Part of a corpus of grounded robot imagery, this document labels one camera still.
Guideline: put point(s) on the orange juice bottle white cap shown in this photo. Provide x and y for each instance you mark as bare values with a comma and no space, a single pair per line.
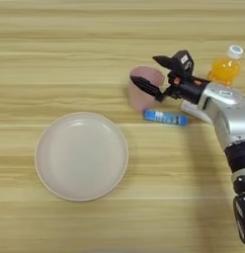
226,67

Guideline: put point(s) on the pink plastic cup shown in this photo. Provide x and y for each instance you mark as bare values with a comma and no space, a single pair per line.
139,99

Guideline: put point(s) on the beige round plate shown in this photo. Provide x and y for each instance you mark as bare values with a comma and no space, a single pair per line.
81,158

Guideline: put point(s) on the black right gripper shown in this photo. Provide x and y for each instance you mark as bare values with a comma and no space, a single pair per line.
187,89

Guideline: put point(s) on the blue tube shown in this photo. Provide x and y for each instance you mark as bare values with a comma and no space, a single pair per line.
165,118

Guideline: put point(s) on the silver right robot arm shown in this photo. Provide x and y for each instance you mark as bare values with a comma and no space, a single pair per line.
229,115

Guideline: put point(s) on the small black box white label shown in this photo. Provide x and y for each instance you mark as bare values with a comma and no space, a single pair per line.
183,62

